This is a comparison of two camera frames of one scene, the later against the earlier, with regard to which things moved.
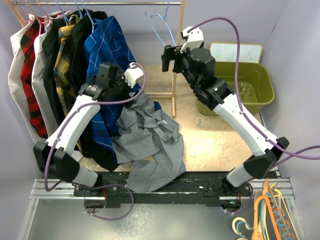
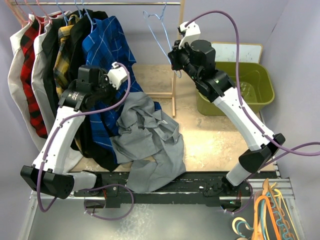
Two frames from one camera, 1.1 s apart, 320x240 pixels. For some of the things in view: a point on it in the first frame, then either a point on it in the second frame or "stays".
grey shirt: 149,139 stays
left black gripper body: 120,91 → 106,92
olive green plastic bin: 256,82 stays
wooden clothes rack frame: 181,5 stays
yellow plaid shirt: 64,75 stays
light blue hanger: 165,22 → 146,16
